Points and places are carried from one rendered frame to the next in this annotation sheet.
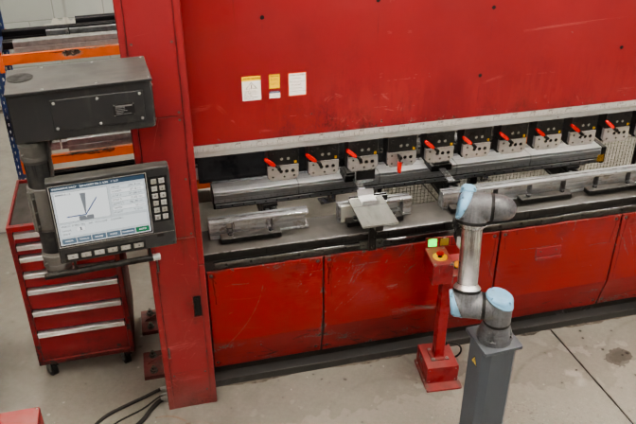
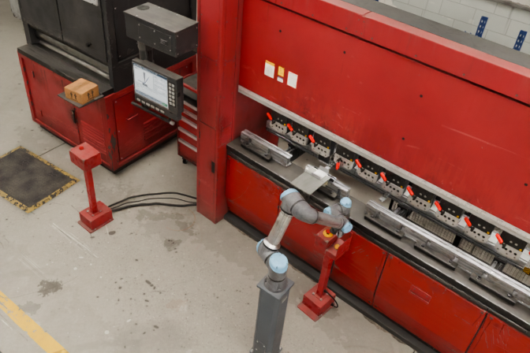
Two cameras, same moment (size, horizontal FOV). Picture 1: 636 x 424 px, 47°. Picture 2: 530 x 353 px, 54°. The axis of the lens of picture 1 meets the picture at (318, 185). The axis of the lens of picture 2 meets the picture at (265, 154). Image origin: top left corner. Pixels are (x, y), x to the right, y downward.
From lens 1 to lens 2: 2.58 m
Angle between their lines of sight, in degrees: 42
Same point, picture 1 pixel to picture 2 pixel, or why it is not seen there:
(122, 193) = (158, 82)
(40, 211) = not seen: hidden behind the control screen
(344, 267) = not seen: hidden behind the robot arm
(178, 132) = (214, 71)
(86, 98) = (150, 28)
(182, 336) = (204, 177)
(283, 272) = (260, 181)
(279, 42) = (286, 50)
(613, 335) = not seen: outside the picture
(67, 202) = (139, 72)
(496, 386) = (264, 311)
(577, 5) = (490, 129)
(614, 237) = (477, 325)
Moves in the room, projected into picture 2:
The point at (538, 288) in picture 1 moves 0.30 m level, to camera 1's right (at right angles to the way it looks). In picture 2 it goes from (409, 313) to (442, 344)
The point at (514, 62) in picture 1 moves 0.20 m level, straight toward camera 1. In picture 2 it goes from (430, 144) to (402, 149)
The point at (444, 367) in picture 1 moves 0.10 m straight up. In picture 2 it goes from (312, 302) to (314, 294)
